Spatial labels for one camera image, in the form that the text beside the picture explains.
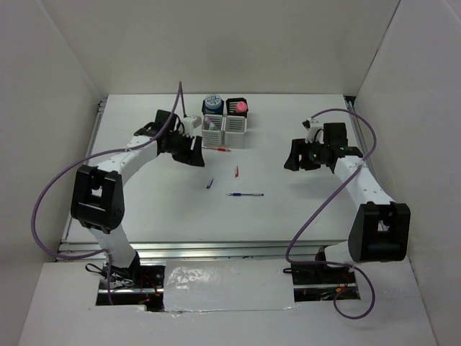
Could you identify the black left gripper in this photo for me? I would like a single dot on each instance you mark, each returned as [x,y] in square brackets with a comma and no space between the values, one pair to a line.
[191,157]

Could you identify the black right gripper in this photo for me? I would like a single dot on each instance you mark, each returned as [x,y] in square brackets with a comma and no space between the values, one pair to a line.
[300,147]

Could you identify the red pen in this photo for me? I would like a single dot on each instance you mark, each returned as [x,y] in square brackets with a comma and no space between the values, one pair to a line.
[217,149]

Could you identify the blue glue jar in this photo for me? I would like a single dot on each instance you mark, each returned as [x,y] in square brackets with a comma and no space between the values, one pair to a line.
[213,98]

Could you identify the blue pen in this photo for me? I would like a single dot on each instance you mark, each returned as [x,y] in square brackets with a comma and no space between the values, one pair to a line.
[238,194]

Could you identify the pink capped bottle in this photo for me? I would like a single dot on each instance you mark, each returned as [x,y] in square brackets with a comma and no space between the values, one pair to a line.
[241,108]

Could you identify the purple highlighter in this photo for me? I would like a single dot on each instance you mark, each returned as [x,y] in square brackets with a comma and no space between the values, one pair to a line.
[207,121]

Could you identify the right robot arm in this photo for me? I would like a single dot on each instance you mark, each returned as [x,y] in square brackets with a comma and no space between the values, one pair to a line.
[380,229]

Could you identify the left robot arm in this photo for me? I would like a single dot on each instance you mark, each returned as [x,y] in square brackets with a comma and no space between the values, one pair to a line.
[98,202]

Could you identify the white left slotted container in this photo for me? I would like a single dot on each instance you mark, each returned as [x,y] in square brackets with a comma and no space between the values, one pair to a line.
[213,138]

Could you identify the white slotted container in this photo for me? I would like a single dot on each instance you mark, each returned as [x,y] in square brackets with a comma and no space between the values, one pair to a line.
[235,131]
[213,138]

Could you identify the black left slotted container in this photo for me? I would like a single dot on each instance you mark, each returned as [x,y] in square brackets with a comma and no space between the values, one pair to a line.
[213,109]

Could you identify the black slotted container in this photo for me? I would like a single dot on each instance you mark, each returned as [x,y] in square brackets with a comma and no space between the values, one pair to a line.
[230,104]
[213,109]

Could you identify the white right slotted container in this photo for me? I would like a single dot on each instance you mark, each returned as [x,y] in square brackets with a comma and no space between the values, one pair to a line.
[235,131]

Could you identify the black right slotted container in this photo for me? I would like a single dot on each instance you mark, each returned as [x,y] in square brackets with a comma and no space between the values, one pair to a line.
[230,104]

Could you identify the white foil front panel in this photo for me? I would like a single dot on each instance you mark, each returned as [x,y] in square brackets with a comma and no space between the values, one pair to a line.
[227,285]

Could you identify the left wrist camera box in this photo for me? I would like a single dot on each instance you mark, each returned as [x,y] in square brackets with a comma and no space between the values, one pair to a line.
[189,125]

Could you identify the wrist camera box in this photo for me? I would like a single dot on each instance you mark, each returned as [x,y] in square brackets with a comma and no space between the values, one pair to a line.
[189,125]
[314,129]

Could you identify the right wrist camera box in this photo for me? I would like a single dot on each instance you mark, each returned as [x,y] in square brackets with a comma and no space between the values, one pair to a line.
[314,129]

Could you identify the aluminium front rail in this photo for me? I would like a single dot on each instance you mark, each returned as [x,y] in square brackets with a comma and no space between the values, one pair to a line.
[193,250]

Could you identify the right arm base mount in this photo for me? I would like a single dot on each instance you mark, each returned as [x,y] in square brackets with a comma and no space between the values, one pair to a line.
[322,282]

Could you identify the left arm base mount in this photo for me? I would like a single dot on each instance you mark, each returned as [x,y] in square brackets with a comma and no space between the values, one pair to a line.
[146,291]

